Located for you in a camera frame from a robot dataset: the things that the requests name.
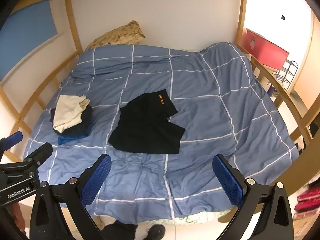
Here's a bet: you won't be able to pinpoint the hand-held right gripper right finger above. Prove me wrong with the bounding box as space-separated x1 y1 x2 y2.
212 154 294 240

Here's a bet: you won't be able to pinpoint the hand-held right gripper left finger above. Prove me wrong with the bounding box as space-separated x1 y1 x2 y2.
29 154 112 240

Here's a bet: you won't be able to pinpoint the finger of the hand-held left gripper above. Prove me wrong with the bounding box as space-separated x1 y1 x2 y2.
0 142 53 180
0 131 23 153

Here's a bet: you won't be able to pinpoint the black pants with orange print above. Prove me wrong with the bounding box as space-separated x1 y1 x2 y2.
108 89 186 155

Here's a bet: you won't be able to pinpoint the person's left forearm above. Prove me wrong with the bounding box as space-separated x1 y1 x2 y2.
11 202 26 234

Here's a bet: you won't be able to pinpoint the folded cream garment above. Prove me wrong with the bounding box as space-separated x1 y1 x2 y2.
53 94 90 132

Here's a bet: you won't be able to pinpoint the white patterned bed sheet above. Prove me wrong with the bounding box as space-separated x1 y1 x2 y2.
150 210 235 227

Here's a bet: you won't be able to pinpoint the person's leg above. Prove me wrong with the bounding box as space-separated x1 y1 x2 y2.
104 221 138 240

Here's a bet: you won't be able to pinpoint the blue checked duvet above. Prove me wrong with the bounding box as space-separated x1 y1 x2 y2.
24 42 299 225

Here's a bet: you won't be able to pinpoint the person's black shoe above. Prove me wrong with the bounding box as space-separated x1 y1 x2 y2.
144 224 166 240

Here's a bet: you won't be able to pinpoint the red storage box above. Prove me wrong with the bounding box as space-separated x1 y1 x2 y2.
240 28 290 68

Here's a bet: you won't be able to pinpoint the floral beige pillow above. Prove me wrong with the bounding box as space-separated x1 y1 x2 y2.
84 20 146 52

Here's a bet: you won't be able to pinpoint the blue wall panel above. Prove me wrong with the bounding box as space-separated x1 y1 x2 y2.
0 0 58 80

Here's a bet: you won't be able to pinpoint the wooden bed frame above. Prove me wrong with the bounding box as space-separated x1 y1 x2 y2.
0 0 313 220

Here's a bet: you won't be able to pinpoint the metal wire rack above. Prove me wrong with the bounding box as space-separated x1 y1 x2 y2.
275 59 299 92

